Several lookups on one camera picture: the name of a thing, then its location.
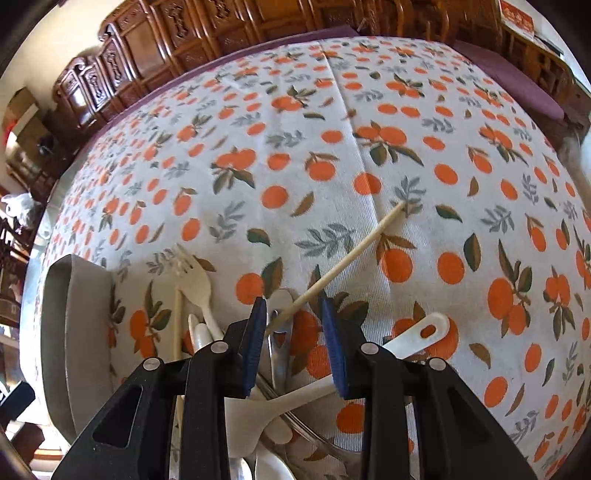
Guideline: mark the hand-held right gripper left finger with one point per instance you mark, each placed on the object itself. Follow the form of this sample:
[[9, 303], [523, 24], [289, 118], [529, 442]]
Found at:
[[255, 341]]

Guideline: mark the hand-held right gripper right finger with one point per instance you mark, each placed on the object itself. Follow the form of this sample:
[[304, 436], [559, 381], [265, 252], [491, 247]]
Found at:
[[333, 341]]

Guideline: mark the wooden chopstick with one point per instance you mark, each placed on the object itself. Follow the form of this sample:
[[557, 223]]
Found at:
[[341, 263], [178, 323]]

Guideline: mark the cream plastic fork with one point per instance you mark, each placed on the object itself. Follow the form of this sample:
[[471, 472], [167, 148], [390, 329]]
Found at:
[[196, 286]]

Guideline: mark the grey utensil box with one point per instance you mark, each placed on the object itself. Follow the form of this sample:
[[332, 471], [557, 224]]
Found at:
[[78, 346]]

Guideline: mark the metal spoon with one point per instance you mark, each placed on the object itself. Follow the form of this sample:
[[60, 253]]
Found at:
[[279, 364]]

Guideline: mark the white spoon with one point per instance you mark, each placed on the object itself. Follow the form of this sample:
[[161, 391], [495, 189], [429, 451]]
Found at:
[[199, 334]]

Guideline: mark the white rice paddle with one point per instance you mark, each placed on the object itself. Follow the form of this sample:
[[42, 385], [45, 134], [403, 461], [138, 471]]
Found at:
[[295, 399]]

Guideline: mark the clear glass bowl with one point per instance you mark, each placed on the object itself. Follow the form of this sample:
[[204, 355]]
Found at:
[[304, 434]]

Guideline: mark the orange print tablecloth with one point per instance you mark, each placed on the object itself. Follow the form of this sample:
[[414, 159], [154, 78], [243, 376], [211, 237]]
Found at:
[[351, 152]]

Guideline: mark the dark wooden chair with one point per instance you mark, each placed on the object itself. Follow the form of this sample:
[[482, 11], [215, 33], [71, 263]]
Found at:
[[11, 249]]

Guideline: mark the white plastic bag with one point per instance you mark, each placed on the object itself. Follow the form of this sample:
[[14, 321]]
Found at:
[[18, 207]]

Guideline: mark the purple table underlay cloth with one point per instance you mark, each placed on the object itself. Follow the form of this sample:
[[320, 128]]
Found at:
[[194, 76]]

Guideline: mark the cardboard box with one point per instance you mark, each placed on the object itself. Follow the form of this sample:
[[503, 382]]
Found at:
[[22, 102], [32, 131]]

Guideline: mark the carved wooden cabinet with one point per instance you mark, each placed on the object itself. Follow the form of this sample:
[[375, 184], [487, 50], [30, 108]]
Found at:
[[147, 50]]

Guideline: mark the purple bench cushion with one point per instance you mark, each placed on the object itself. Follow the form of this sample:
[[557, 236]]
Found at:
[[512, 78]]

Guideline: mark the carved wooden bench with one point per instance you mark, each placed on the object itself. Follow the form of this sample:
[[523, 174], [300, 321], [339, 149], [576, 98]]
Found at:
[[545, 64]]

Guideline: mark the red wall poster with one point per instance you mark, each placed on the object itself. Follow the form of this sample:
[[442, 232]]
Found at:
[[517, 14]]

